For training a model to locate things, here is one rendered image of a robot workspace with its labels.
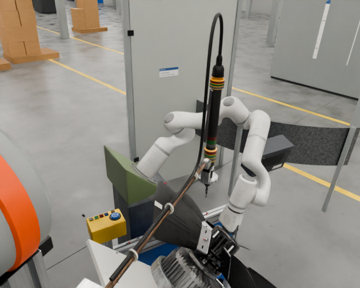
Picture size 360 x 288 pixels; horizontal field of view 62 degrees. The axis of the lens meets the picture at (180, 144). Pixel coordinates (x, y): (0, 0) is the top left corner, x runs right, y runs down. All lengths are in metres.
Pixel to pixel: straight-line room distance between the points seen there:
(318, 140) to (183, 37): 1.55
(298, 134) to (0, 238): 2.76
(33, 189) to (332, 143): 2.89
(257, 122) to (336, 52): 5.67
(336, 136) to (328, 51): 4.24
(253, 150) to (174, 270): 0.63
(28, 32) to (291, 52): 6.53
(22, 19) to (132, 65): 6.42
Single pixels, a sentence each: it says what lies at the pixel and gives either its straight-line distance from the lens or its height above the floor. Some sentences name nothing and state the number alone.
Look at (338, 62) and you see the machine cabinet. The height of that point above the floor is 0.68.
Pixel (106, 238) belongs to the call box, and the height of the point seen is 1.01.
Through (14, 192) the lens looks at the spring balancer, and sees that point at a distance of 0.28.
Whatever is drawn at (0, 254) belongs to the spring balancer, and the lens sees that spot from 0.29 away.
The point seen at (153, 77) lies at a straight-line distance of 2.86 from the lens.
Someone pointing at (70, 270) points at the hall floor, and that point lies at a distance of 2.72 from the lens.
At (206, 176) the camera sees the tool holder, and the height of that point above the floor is 1.48.
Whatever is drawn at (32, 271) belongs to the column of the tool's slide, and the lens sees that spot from 0.40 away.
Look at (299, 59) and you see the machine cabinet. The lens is 7.36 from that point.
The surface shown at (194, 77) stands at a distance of 3.08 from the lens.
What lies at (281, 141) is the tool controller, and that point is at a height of 1.24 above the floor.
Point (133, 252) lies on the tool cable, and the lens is 0.69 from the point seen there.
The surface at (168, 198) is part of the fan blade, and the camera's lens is 1.02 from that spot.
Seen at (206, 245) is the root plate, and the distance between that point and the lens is 1.13.
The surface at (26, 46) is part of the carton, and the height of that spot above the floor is 0.38.
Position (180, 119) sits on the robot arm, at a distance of 1.71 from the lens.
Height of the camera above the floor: 2.07
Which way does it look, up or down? 29 degrees down
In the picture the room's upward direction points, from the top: 2 degrees clockwise
